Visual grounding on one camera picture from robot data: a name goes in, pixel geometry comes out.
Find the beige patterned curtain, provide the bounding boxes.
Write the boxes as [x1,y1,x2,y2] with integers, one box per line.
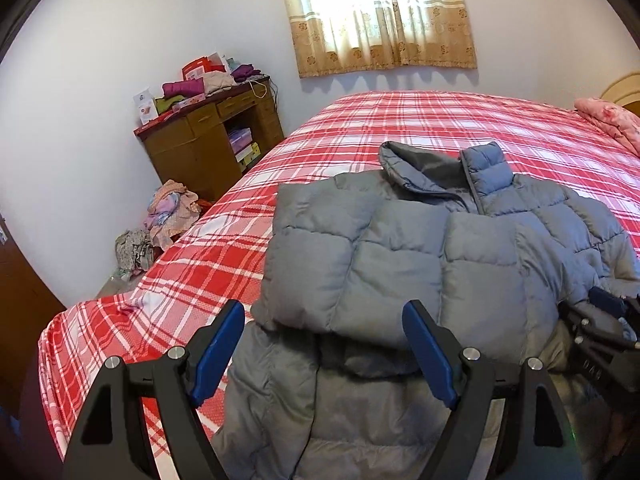
[276,0,478,79]

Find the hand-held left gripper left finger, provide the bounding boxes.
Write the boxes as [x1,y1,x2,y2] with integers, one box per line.
[62,299,246,480]

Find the red box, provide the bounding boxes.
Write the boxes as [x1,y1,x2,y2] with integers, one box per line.
[181,56,212,81]

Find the beige headboard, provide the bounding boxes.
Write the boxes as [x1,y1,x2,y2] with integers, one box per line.
[599,72,640,106]

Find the purple storage box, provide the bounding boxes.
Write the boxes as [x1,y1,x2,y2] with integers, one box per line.
[227,127,254,155]

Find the grey patterned cloth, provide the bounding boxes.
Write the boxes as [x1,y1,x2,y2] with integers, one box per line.
[114,229,154,277]

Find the pink quilt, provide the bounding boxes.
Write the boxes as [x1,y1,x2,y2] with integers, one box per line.
[574,97,640,157]

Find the dark wooden cabinet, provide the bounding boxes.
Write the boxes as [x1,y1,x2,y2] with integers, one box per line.
[0,212,67,413]

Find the bed with red plaid sheet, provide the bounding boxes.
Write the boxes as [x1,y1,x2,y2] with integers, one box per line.
[37,91,640,461]

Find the magenta folded clothes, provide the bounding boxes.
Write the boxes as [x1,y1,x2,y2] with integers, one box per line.
[161,79,206,99]

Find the white picture box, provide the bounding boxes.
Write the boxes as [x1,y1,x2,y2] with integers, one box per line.
[133,89,157,125]

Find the pile of pastel clothes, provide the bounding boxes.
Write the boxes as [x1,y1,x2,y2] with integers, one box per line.
[143,179,203,251]

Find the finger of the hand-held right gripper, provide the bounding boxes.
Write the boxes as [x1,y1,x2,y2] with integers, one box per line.
[589,287,640,320]
[559,302,640,352]

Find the grey puffer jacket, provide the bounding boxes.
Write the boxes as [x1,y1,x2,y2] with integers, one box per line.
[210,141,640,480]

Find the brown wooden desk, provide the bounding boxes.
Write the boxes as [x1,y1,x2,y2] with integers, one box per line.
[133,76,285,207]

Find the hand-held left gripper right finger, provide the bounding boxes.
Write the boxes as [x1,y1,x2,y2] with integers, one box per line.
[401,300,585,480]

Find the pale pink cloth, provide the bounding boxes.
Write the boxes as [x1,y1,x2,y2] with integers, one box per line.
[202,71,236,95]

